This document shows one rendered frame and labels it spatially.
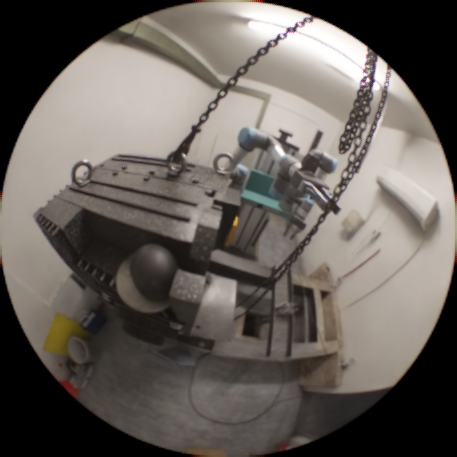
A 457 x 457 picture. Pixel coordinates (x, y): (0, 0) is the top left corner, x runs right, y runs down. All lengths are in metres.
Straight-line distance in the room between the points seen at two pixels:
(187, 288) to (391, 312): 1.69
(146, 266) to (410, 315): 1.73
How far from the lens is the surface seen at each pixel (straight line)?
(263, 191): 1.39
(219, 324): 0.91
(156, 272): 0.21
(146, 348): 1.83
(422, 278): 1.66
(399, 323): 1.69
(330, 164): 1.16
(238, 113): 3.40
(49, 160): 1.27
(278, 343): 1.33
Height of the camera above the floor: 1.78
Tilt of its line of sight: 41 degrees down
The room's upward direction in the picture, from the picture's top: 20 degrees clockwise
